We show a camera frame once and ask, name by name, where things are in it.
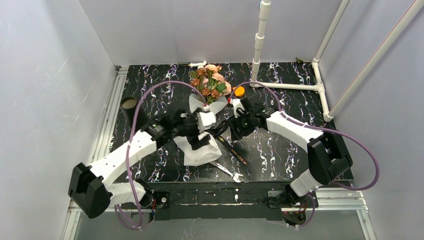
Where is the black ribbon gold lettering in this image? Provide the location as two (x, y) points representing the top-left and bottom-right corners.
(207, 120), (249, 165)

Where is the white wrapping paper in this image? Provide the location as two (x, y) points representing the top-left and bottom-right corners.
(172, 93), (229, 167)

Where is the pink orange flower bunch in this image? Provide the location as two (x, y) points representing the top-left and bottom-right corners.
(189, 64), (232, 104)

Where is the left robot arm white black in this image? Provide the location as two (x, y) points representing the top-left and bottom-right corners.
(68, 107), (216, 219)

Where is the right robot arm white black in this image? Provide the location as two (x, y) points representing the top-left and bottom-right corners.
(228, 99), (353, 209)

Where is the black cylindrical vase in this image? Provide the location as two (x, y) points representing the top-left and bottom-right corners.
(119, 96), (149, 131)

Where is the orange round object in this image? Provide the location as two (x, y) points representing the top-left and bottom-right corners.
(233, 86), (246, 97)

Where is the silver open-end wrench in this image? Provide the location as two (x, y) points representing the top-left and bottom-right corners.
(209, 161), (243, 183)

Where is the small white pipe fitting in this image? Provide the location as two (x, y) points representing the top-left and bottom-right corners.
(177, 60), (207, 68)

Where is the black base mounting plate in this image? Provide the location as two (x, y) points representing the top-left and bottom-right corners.
(141, 181), (319, 223)

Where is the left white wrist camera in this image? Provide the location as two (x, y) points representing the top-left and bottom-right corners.
(194, 105), (217, 133)

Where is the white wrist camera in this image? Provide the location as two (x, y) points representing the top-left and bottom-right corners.
(194, 105), (217, 133)
(228, 98), (246, 118)

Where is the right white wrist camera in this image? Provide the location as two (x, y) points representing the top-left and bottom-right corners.
(228, 98), (246, 118)

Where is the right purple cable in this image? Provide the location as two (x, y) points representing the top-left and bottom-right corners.
(231, 80), (381, 229)

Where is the purple cable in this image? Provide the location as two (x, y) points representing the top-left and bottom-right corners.
(113, 80), (208, 231)
(231, 80), (381, 229)

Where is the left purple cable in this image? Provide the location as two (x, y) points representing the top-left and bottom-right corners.
(113, 80), (208, 231)

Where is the white pvc pipe frame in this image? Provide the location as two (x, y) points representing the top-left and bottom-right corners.
(249, 0), (424, 123)

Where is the aluminium frame rail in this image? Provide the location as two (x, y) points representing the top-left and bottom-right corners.
(61, 66), (377, 240)

